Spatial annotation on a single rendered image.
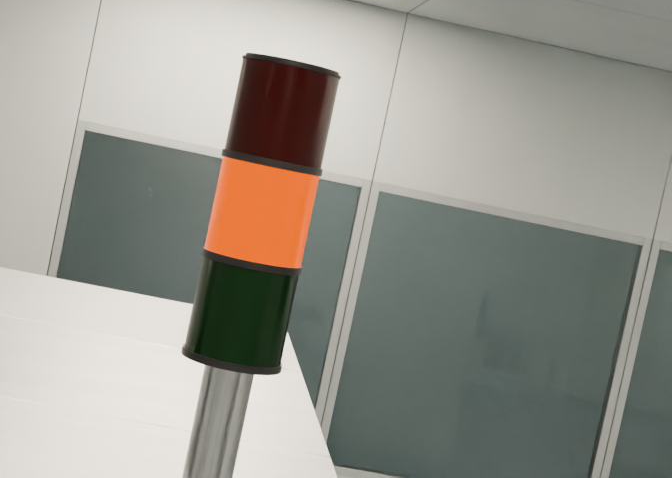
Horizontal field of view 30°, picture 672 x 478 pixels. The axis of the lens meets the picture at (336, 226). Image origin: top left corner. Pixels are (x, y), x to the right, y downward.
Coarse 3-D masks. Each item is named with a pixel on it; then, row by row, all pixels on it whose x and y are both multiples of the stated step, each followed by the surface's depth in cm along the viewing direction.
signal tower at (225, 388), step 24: (336, 72) 61; (288, 168) 60; (312, 168) 61; (240, 264) 60; (264, 264) 60; (216, 360) 60; (216, 384) 62; (240, 384) 62; (216, 408) 62; (240, 408) 62; (192, 432) 63; (216, 432) 62; (240, 432) 63; (192, 456) 62; (216, 456) 62
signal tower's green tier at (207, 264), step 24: (216, 264) 61; (216, 288) 61; (240, 288) 60; (264, 288) 60; (288, 288) 61; (192, 312) 62; (216, 312) 60; (240, 312) 60; (264, 312) 61; (288, 312) 62; (192, 336) 61; (216, 336) 60; (240, 336) 60; (264, 336) 61; (240, 360) 60; (264, 360) 61
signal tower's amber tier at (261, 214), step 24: (240, 168) 60; (264, 168) 60; (216, 192) 62; (240, 192) 60; (264, 192) 60; (288, 192) 60; (312, 192) 61; (216, 216) 61; (240, 216) 60; (264, 216) 60; (288, 216) 60; (216, 240) 61; (240, 240) 60; (264, 240) 60; (288, 240) 61; (288, 264) 61
